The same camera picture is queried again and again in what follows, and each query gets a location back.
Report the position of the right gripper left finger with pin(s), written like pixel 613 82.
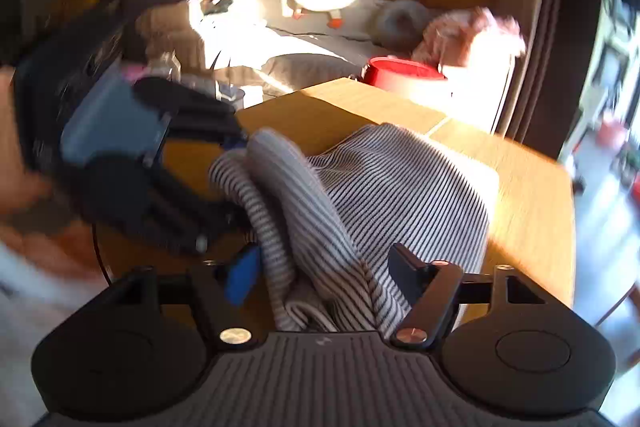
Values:
pixel 217 294

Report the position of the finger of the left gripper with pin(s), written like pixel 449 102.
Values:
pixel 170 216
pixel 190 114

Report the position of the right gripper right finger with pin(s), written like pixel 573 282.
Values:
pixel 431 289

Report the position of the striped knit garment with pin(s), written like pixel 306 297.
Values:
pixel 325 223

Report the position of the pink blanket on sofa arm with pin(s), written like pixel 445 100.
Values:
pixel 459 37

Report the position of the beige sofa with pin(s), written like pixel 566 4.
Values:
pixel 258 43

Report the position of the red round bucket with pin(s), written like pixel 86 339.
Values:
pixel 400 76

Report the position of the grey round cushion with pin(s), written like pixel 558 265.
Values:
pixel 399 25

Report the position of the dark curtain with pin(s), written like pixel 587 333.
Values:
pixel 544 94

